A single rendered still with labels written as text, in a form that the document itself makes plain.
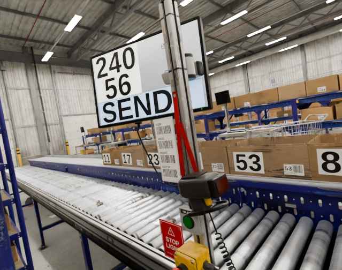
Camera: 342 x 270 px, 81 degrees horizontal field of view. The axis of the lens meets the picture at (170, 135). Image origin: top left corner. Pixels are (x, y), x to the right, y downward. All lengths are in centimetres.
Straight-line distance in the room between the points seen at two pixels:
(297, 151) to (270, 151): 11
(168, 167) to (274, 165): 63
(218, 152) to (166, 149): 65
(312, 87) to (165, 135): 516
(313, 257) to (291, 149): 44
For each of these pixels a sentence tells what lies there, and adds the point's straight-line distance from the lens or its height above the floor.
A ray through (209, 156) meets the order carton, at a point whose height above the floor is 99.
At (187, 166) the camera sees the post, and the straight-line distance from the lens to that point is 58.
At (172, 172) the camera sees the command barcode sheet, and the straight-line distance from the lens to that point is 62.
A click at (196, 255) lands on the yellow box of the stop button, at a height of 88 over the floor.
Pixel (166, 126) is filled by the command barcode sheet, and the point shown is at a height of 122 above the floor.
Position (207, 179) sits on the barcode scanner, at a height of 109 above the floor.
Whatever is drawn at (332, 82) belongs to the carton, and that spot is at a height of 157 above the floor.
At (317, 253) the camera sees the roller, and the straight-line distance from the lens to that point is 88.
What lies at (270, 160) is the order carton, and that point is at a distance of 111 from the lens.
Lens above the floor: 122
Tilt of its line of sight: 3 degrees down
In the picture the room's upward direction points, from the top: 9 degrees counter-clockwise
